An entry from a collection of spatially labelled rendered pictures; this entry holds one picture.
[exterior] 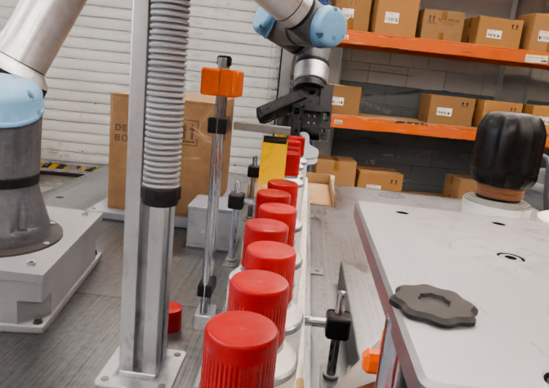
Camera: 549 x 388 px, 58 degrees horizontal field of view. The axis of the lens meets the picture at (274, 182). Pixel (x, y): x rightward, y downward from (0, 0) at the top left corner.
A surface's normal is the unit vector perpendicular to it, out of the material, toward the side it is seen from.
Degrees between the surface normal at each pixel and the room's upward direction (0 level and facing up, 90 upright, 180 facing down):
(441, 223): 0
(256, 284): 2
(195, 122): 90
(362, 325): 0
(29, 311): 90
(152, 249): 90
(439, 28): 90
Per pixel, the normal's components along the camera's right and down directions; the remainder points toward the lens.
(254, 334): 0.07, -0.98
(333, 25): 0.52, 0.27
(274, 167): -0.07, 0.21
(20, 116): 0.83, 0.20
